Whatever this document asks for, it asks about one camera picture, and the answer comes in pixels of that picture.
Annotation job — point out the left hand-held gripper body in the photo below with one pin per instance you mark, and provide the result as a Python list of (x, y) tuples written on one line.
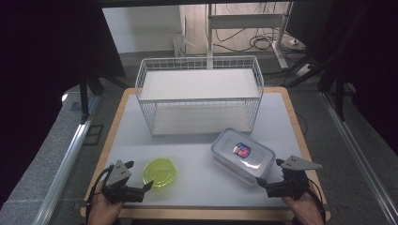
[(120, 186)]

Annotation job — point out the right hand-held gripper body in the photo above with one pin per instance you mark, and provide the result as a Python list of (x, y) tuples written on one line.
[(292, 182)]

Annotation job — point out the green plastic bowl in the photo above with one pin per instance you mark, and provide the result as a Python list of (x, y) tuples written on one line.
[(159, 172)]

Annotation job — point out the clear plastic food container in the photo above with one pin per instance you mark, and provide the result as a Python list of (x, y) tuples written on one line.
[(250, 165)]

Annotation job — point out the person's left hand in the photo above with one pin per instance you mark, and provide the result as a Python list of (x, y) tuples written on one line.
[(103, 207)]

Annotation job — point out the person's right hand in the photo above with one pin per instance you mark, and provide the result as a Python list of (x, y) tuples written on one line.
[(306, 208)]

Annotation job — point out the black metal stand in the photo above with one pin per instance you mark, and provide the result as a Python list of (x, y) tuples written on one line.
[(84, 100), (339, 100)]

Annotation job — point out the white power strip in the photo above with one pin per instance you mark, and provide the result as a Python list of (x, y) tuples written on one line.
[(294, 41), (303, 70)]

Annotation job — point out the dark curtain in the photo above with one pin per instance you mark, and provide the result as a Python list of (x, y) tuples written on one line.
[(37, 62), (375, 62)]

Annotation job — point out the aluminium rail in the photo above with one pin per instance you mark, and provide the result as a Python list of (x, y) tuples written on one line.
[(359, 156), (62, 175)]

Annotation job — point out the white desk frame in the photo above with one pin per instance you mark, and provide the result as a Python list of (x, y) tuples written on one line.
[(244, 21)]

